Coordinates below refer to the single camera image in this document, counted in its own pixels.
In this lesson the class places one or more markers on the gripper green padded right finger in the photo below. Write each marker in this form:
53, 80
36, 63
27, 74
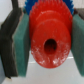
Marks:
77, 37

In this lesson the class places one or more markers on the blue gear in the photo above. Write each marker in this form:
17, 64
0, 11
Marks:
30, 3

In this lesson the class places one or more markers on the gripper green padded left finger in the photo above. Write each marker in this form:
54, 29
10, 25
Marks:
14, 42

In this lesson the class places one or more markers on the red gear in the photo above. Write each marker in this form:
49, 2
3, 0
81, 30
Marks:
50, 25

